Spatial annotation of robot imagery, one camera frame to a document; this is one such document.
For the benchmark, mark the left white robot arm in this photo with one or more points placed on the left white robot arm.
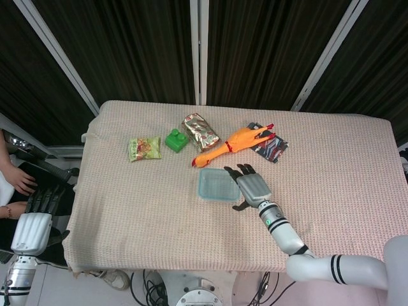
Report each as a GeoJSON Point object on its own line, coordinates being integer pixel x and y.
{"type": "Point", "coordinates": [17, 277]}

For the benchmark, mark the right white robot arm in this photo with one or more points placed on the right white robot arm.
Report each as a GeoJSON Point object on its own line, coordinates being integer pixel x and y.
{"type": "Point", "coordinates": [287, 234]}

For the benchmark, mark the teal plastic lid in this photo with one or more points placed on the teal plastic lid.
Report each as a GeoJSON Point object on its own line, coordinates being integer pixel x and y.
{"type": "Point", "coordinates": [216, 185]}

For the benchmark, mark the clear plastic container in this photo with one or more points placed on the clear plastic container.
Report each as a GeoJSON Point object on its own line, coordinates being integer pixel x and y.
{"type": "Point", "coordinates": [219, 199]}

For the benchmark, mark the dark pleated curtain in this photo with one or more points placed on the dark pleated curtain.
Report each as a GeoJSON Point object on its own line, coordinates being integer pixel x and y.
{"type": "Point", "coordinates": [137, 48]}

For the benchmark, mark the green snack bag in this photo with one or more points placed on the green snack bag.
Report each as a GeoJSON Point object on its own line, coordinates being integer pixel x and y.
{"type": "Point", "coordinates": [145, 150]}

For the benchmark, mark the white upright frame post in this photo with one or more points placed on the white upright frame post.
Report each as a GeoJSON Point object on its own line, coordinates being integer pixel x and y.
{"type": "Point", "coordinates": [199, 48]}

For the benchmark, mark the dark patterned snack pack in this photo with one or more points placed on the dark patterned snack pack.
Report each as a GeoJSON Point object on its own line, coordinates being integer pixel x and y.
{"type": "Point", "coordinates": [272, 150]}

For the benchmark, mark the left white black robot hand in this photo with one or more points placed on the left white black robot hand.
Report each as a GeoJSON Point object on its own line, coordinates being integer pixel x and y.
{"type": "Point", "coordinates": [30, 232]}

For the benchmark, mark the white slanted frame post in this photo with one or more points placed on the white slanted frame post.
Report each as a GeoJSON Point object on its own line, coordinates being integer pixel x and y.
{"type": "Point", "coordinates": [331, 54]}
{"type": "Point", "coordinates": [57, 54]}

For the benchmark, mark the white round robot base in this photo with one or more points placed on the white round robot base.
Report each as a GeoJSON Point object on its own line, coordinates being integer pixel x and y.
{"type": "Point", "coordinates": [197, 290]}

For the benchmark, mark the orange rubber chicken toy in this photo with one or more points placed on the orange rubber chicken toy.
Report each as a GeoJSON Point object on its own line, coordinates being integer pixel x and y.
{"type": "Point", "coordinates": [239, 141]}

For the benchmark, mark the bare person forearm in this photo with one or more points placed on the bare person forearm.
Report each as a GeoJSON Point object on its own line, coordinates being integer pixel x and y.
{"type": "Point", "coordinates": [4, 150]}

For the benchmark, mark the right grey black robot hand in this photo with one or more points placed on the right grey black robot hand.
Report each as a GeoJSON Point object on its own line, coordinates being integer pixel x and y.
{"type": "Point", "coordinates": [253, 188]}

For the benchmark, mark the bare person hand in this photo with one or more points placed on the bare person hand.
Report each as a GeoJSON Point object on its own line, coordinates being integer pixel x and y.
{"type": "Point", "coordinates": [22, 181]}

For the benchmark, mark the green toy building block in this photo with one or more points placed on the green toy building block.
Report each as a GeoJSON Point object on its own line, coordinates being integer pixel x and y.
{"type": "Point", "coordinates": [176, 141]}

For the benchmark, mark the beige waffle-weave table cloth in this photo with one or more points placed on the beige waffle-weave table cloth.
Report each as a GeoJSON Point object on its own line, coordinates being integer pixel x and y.
{"type": "Point", "coordinates": [159, 223]}

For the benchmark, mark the white sneaker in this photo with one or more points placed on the white sneaker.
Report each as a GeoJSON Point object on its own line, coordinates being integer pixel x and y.
{"type": "Point", "coordinates": [114, 279]}

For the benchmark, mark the silver foil snack pack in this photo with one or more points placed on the silver foil snack pack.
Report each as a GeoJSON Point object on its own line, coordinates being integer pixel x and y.
{"type": "Point", "coordinates": [201, 132]}

